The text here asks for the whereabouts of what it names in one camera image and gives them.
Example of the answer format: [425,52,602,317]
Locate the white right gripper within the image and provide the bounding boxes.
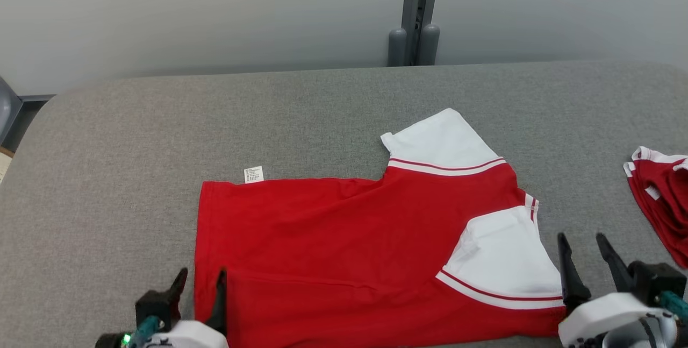
[557,232,677,348]

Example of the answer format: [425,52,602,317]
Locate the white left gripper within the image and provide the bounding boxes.
[145,267,229,348]

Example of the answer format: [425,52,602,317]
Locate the left teal plug camera cable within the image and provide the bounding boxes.
[125,315,162,348]

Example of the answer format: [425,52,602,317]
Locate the right teal plug camera cable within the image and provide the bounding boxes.
[658,290,688,323]

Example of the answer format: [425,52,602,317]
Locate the red white t-shirt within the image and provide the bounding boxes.
[193,108,569,348]

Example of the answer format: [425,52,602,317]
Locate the dark grey partition post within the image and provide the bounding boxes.
[388,0,442,67]

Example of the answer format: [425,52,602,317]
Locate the red white shorts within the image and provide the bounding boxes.
[623,146,688,269]

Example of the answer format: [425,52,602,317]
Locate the grey metal table leg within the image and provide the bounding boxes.
[0,76,54,147]

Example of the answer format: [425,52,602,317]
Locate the teal plug camera cable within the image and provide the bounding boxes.
[658,290,688,323]
[125,315,162,348]

